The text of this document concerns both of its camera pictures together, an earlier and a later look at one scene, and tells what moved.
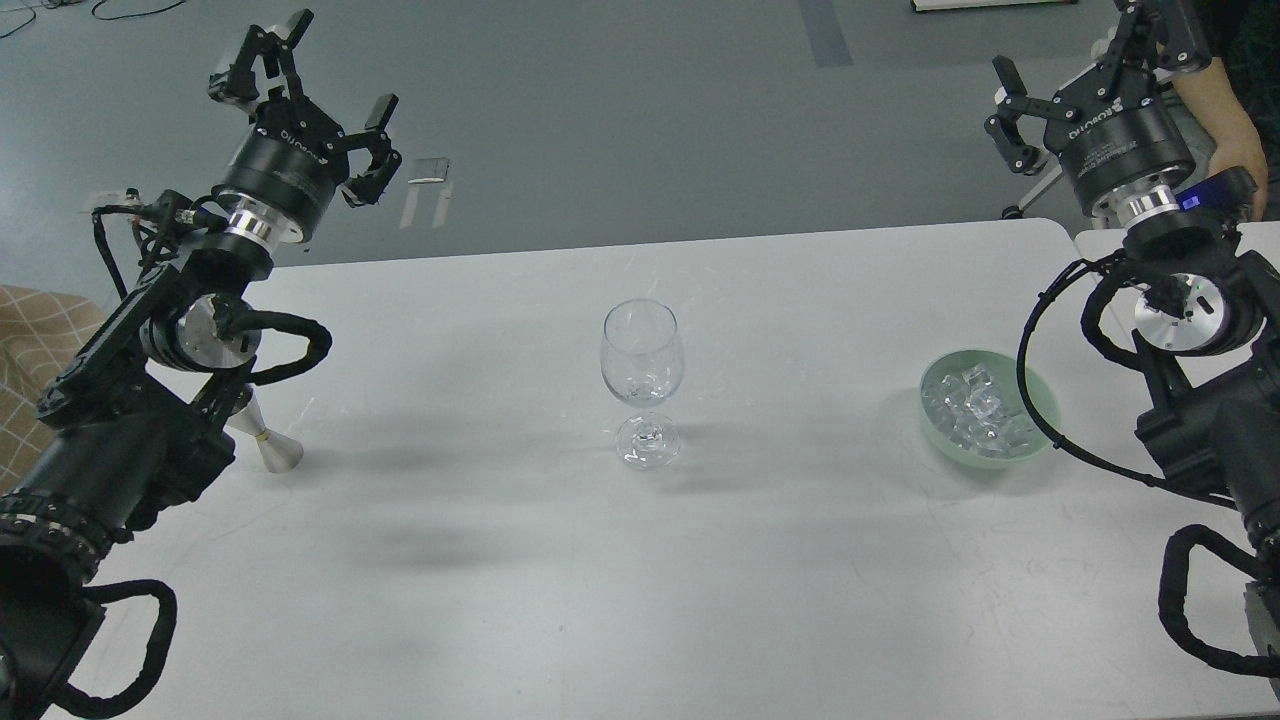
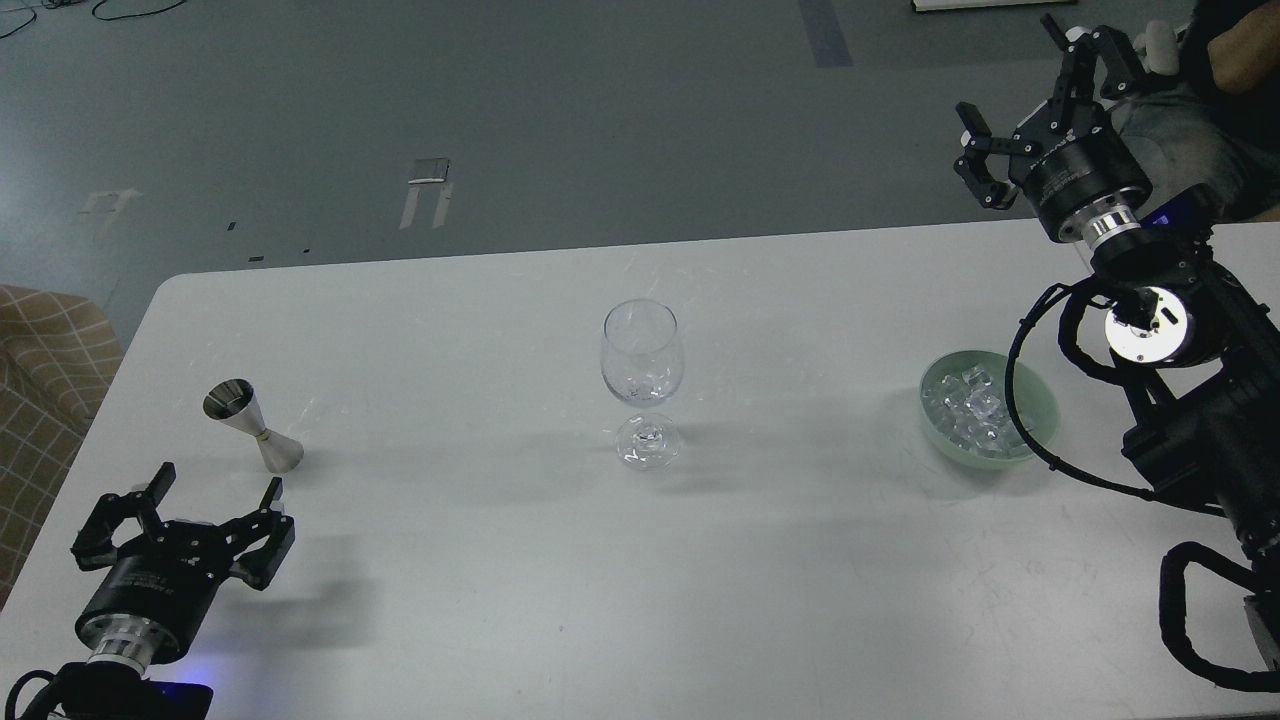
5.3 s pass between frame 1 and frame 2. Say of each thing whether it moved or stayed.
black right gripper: moved
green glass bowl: stayed
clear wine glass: stayed
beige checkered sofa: stayed
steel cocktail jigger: stayed
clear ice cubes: stayed
